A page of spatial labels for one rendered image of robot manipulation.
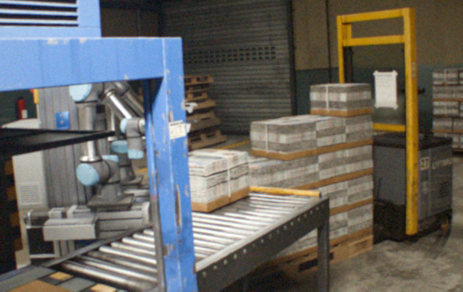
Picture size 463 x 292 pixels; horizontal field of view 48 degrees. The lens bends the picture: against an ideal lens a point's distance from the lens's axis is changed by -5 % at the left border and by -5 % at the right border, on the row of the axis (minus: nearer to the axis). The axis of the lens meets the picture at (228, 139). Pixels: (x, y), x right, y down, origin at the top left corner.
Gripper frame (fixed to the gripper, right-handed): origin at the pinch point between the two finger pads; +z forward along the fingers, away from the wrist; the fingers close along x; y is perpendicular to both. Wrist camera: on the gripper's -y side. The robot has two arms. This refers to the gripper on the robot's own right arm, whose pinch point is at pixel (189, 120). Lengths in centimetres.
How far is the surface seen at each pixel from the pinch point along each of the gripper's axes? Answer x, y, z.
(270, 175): -116, 33, -1
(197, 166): -7.4, 20.8, -0.1
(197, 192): -10.2, 33.1, -1.1
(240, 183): -38.2, 30.9, 9.0
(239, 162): -35.1, 19.9, 9.4
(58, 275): 75, 54, -12
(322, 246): -49, 62, 49
